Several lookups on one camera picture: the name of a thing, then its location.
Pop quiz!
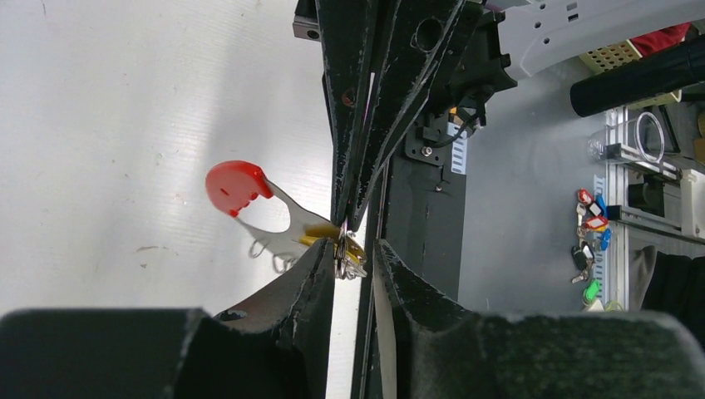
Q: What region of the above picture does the beige perforated basket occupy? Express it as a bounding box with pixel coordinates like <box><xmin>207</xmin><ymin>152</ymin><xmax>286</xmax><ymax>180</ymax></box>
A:
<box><xmin>578</xmin><ymin>39</ymin><xmax>683</xmax><ymax>111</ymax></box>

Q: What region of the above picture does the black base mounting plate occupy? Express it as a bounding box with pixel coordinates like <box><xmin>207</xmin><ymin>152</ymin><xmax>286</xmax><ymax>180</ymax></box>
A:
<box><xmin>364</xmin><ymin>113</ymin><xmax>466</xmax><ymax>299</ymax></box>

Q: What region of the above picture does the metal keyring with red handle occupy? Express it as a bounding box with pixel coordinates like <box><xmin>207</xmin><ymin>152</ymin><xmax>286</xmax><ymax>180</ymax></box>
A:
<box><xmin>205</xmin><ymin>160</ymin><xmax>342</xmax><ymax>274</ymax></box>

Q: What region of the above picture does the red cloth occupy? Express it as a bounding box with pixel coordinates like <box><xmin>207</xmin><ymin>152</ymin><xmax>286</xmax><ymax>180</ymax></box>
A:
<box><xmin>630</xmin><ymin>22</ymin><xmax>692</xmax><ymax>57</ymax></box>

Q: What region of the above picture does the clear glass jar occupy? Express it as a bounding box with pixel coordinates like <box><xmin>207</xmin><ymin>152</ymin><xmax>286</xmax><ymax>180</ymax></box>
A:
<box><xmin>587</xmin><ymin>111</ymin><xmax>665</xmax><ymax>164</ymax></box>

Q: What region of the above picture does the black cylinder flashlight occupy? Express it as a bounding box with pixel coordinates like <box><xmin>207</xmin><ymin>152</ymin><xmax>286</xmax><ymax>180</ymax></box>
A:
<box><xmin>569</xmin><ymin>36</ymin><xmax>704</xmax><ymax>117</ymax></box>

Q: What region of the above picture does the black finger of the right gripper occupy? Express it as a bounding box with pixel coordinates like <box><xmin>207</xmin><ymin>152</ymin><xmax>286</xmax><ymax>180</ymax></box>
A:
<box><xmin>349</xmin><ymin>1</ymin><xmax>466</xmax><ymax>231</ymax></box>
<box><xmin>315</xmin><ymin>1</ymin><xmax>380</xmax><ymax>224</ymax></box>

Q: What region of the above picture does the bunch of coloured key tags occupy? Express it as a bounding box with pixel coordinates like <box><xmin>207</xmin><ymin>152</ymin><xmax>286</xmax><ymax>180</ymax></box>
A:
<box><xmin>570</xmin><ymin>188</ymin><xmax>612</xmax><ymax>312</ymax></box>

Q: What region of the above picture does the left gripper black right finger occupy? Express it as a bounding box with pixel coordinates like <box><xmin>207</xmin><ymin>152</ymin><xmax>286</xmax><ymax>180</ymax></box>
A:
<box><xmin>372</xmin><ymin>239</ymin><xmax>704</xmax><ymax>398</ymax></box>

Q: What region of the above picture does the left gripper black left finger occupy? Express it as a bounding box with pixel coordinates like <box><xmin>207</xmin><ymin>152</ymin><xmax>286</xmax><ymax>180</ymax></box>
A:
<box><xmin>1</xmin><ymin>239</ymin><xmax>335</xmax><ymax>398</ymax></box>

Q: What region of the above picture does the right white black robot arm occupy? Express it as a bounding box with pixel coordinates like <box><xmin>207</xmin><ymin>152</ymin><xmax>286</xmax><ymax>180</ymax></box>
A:
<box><xmin>313</xmin><ymin>1</ymin><xmax>704</xmax><ymax>229</ymax></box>

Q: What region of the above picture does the key with yellow tag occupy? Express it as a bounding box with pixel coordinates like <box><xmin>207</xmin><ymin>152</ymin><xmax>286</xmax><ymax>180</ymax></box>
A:
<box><xmin>298</xmin><ymin>224</ymin><xmax>367</xmax><ymax>280</ymax></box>

